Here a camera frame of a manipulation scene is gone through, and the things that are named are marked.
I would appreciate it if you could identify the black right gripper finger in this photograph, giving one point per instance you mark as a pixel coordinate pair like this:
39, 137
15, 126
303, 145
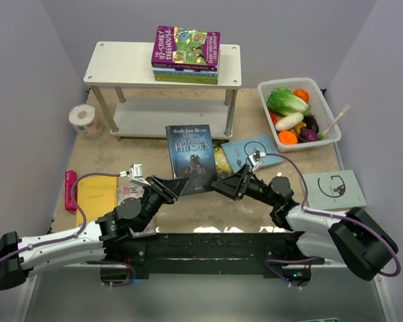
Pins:
229, 187
244, 170

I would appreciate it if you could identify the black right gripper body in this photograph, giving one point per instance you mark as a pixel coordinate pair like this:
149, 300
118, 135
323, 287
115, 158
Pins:
249, 184

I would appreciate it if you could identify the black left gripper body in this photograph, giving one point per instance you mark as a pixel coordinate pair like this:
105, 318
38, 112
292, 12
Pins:
159, 193

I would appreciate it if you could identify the dark glossy hardcover book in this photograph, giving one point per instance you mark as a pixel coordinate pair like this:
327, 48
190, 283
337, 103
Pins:
192, 156

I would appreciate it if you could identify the green cartoon paperback book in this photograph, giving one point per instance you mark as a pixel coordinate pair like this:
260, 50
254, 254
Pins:
187, 79

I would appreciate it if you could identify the blue Treehouse paperback book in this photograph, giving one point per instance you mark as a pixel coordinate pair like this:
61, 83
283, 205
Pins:
191, 73

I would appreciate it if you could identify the purple Treehouse paperback book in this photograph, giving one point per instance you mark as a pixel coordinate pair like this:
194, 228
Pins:
186, 48

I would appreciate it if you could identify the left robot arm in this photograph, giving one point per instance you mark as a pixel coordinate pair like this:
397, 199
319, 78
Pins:
23, 257

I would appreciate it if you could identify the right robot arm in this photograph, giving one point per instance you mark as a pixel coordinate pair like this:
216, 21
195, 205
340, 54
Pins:
350, 237

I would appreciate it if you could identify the dark green illustrated book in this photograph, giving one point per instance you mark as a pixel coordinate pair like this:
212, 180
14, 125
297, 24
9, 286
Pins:
223, 167

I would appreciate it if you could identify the light blue cat book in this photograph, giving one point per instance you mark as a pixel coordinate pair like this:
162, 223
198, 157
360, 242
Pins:
237, 152

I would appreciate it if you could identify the orange carrot toy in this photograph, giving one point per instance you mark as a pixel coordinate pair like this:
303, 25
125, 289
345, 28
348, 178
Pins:
287, 137

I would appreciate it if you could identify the yellow book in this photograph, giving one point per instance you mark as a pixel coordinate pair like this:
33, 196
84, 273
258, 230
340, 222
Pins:
97, 195

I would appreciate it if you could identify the red pepper toy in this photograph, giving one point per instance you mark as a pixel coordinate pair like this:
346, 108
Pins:
273, 118

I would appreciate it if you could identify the white radish toy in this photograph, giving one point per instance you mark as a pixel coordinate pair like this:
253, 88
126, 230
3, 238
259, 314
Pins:
290, 121

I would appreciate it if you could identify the yellow pepper toy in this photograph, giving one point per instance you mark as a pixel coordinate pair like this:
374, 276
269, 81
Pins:
297, 129

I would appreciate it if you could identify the purple onion toy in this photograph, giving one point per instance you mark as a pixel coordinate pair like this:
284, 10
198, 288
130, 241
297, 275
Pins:
308, 135

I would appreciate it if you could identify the green lettuce toy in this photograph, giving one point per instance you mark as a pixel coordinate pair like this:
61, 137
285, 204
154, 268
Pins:
283, 101

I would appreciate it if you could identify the purple eggplant toy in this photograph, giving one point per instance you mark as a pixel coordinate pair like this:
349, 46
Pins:
311, 123

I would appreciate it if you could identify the green onion toy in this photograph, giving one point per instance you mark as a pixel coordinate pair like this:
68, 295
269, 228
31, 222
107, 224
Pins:
323, 134

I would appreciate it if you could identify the toilet paper roll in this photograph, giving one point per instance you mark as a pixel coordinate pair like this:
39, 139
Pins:
86, 122

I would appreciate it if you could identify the grey-green cat book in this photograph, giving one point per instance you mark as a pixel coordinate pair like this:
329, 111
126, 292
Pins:
334, 190

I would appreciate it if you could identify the orange pumpkin toy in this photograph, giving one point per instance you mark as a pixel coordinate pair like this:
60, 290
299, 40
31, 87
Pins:
302, 94

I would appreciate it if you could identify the white plastic basket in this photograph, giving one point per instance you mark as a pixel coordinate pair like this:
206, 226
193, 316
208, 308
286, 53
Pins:
319, 109

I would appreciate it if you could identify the white two-tier shelf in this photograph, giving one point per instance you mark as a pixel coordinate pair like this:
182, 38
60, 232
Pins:
135, 105

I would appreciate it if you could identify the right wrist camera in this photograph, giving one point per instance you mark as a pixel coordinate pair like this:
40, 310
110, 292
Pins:
256, 160

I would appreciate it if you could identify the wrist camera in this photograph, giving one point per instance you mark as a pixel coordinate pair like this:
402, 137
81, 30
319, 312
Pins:
135, 175
256, 160

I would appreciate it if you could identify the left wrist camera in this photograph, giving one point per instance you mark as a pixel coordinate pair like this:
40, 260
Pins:
135, 175

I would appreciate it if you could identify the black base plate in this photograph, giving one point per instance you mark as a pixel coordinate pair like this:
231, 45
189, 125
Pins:
205, 253

